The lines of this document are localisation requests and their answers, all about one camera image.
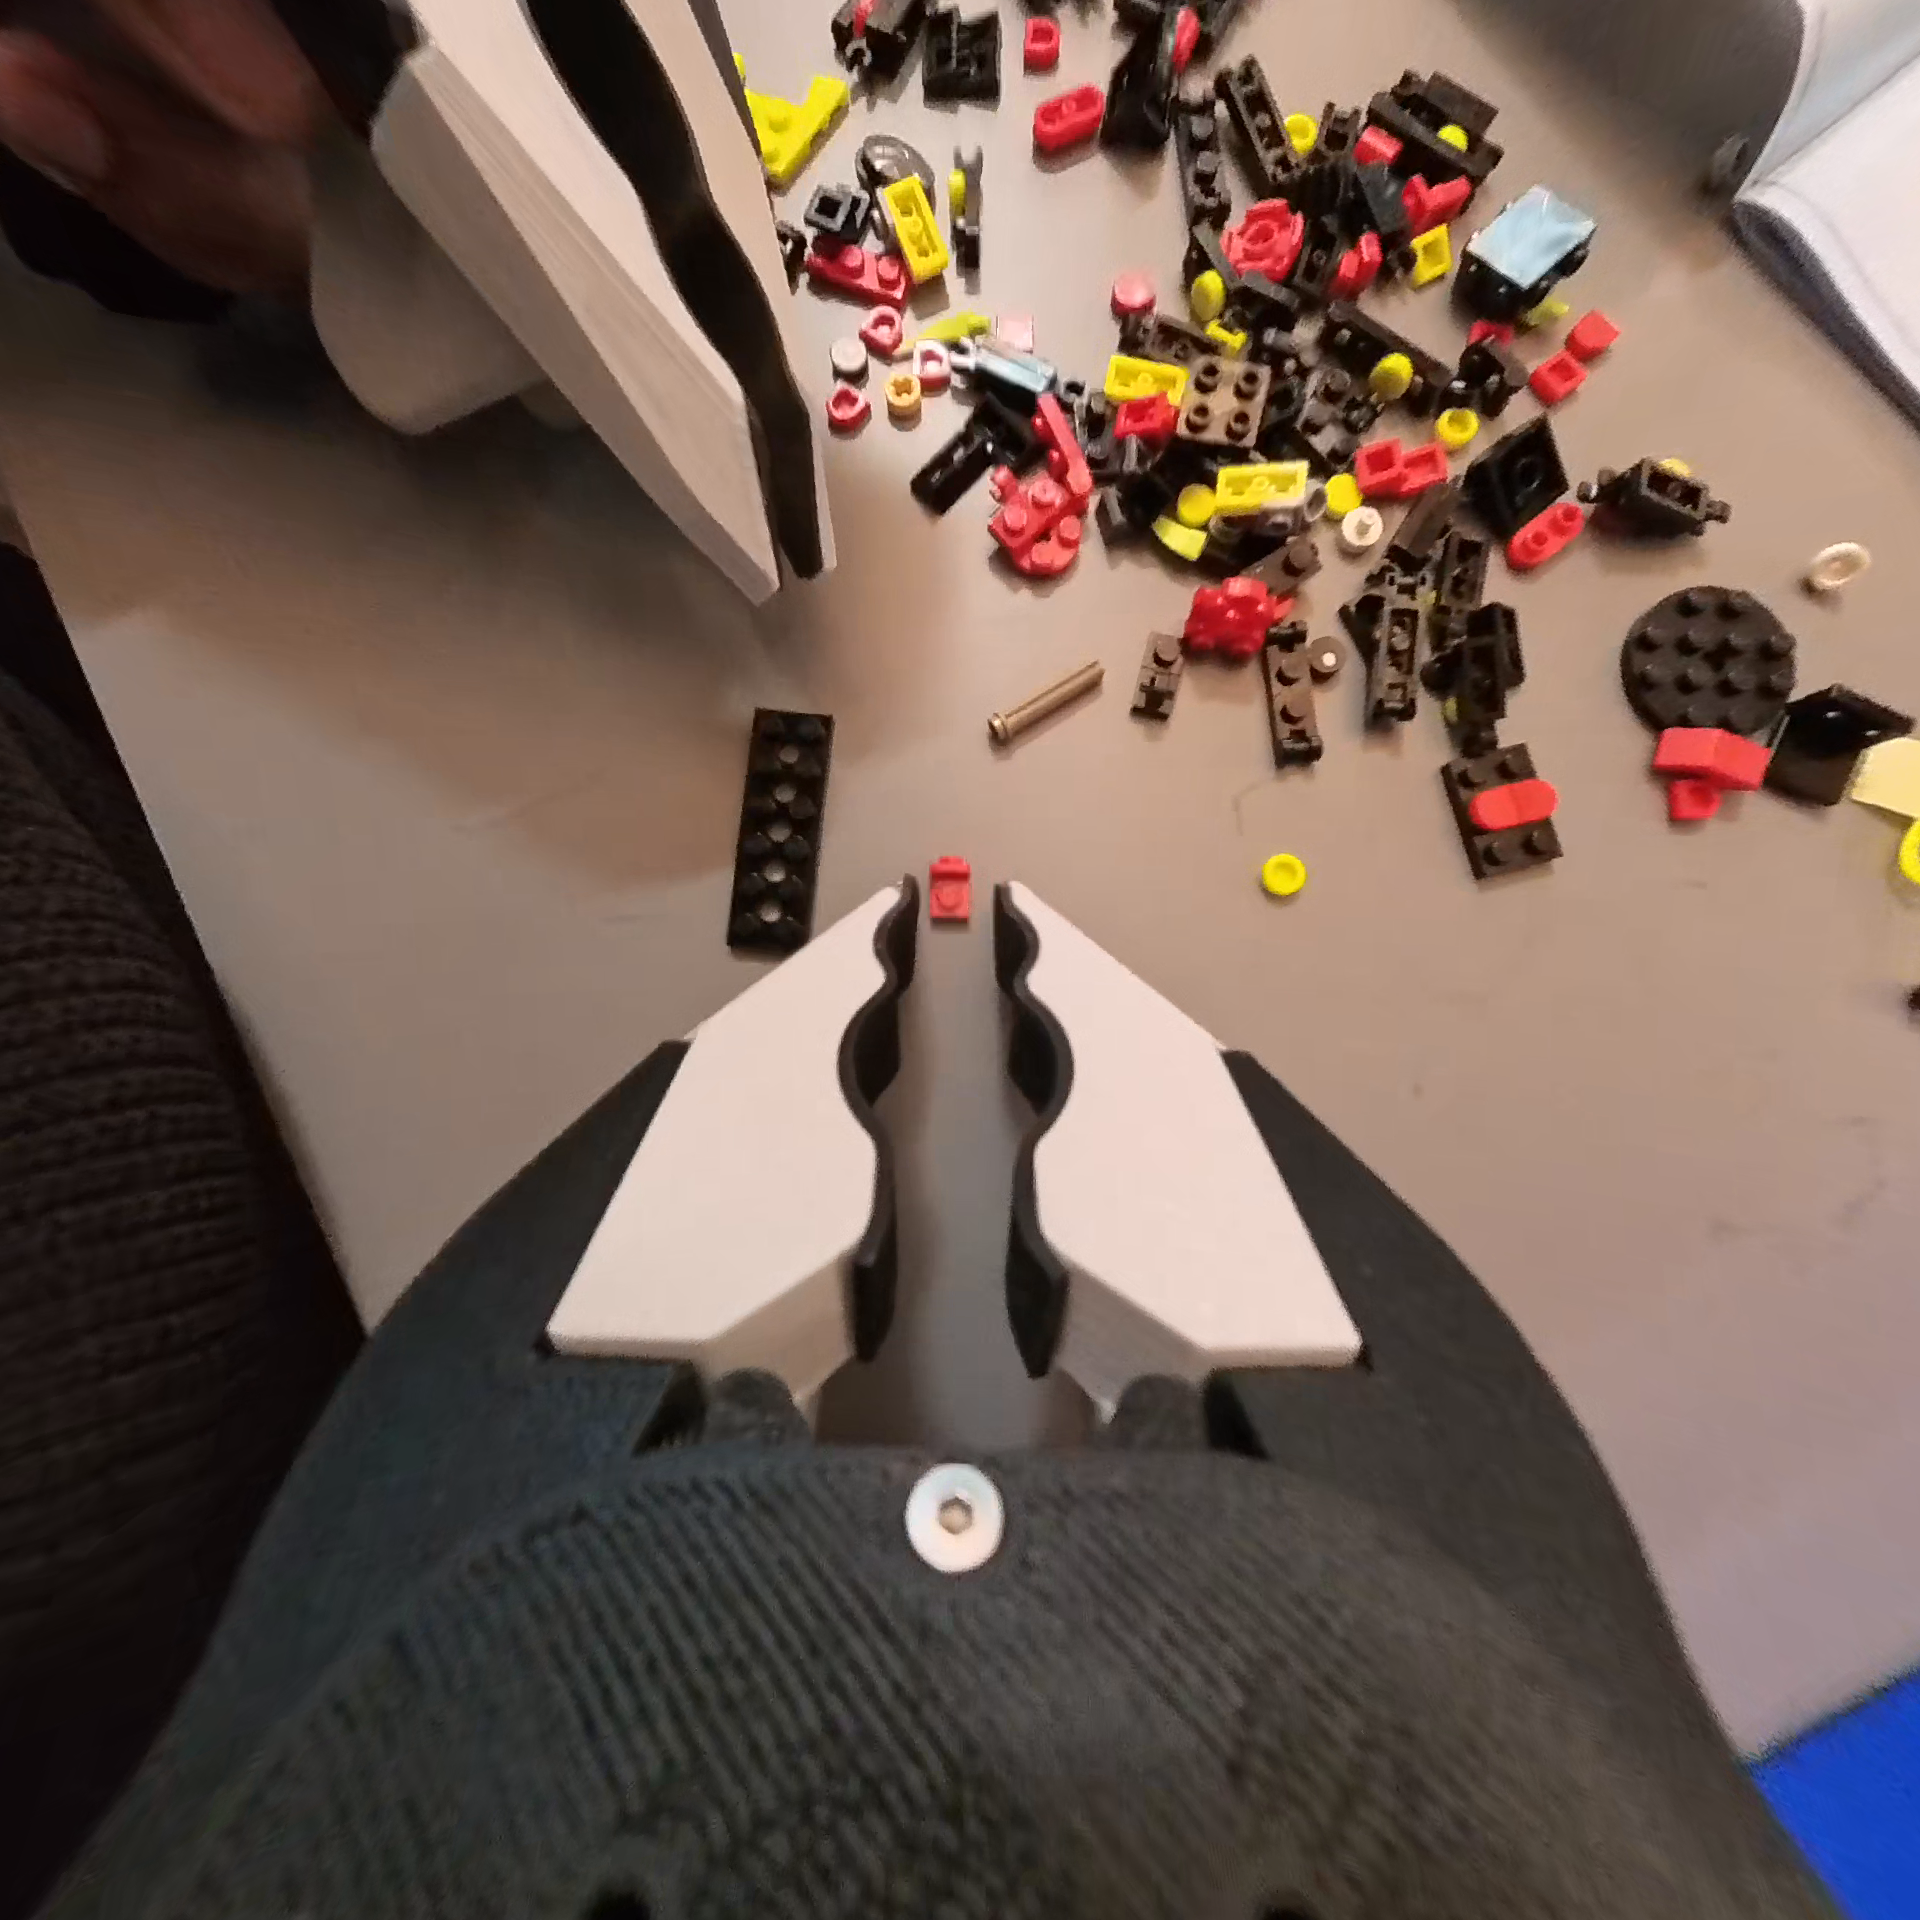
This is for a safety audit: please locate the pile of lego pieces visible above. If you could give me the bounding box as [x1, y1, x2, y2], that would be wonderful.
[731, 0, 1735, 770]

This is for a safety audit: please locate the long black lego plate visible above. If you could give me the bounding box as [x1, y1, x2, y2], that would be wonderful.
[727, 707, 836, 958]

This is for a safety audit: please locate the black lego slope piece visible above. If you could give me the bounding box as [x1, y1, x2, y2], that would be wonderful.
[1767, 687, 1918, 806]

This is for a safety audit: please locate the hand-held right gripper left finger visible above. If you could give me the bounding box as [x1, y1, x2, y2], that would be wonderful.
[544, 879, 920, 1422]

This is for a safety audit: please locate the dark knitted sweater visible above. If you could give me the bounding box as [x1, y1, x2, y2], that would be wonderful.
[0, 547, 372, 1920]

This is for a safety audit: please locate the brass bolt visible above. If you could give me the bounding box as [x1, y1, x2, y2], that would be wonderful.
[984, 661, 1107, 744]

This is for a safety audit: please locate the person's left hand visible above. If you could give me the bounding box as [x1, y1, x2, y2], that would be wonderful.
[0, 27, 337, 294]

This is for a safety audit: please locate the black plate with red tile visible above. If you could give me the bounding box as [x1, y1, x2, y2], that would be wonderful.
[1439, 742, 1564, 882]

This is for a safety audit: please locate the blue object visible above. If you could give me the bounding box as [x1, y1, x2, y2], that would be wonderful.
[1745, 1678, 1920, 1920]

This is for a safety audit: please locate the white instruction booklet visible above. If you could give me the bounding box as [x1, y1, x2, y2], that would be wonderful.
[1724, 0, 1920, 430]

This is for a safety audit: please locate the red lego bracket piece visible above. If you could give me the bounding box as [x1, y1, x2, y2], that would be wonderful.
[1655, 727, 1774, 822]

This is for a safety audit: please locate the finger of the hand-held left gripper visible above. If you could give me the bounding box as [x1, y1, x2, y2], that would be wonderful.
[307, 0, 785, 605]
[532, 0, 836, 582]

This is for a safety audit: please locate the round black lego plate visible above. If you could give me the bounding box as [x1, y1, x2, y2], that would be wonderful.
[1620, 586, 1800, 740]

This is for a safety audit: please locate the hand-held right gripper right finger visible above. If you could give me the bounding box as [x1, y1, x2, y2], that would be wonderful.
[989, 882, 1365, 1422]

